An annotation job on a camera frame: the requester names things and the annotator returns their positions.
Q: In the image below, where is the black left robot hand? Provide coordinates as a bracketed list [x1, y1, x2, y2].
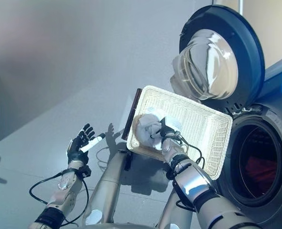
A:
[66, 123, 107, 166]

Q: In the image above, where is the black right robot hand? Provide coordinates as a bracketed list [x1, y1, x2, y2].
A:
[149, 116, 181, 143]

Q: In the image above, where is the white garment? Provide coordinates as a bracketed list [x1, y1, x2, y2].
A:
[136, 106, 182, 151]

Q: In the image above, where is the red garment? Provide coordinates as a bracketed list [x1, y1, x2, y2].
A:
[244, 154, 275, 189]

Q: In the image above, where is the round glass washing machine door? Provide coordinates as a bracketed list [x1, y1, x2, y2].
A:
[169, 4, 266, 106]

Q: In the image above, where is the dark grey washing machine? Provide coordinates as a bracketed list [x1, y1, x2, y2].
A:
[211, 53, 282, 229]

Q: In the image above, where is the cream wicker laundry basket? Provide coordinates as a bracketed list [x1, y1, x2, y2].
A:
[126, 85, 234, 180]

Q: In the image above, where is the silver right robot leg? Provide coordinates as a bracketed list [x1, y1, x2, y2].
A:
[154, 187, 194, 229]

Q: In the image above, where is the grey robot torso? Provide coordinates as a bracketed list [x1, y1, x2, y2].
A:
[83, 222, 161, 229]

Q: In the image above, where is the white cabinet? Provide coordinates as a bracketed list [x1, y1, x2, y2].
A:
[238, 0, 282, 70]

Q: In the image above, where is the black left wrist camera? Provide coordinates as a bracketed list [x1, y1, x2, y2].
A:
[77, 165, 92, 179]

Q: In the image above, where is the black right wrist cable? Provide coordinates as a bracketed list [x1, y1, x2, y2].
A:
[164, 133, 206, 212]

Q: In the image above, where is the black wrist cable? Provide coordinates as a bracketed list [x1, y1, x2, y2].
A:
[28, 170, 90, 227]
[164, 133, 206, 212]

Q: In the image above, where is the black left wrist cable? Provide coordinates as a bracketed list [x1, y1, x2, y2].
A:
[28, 170, 90, 227]

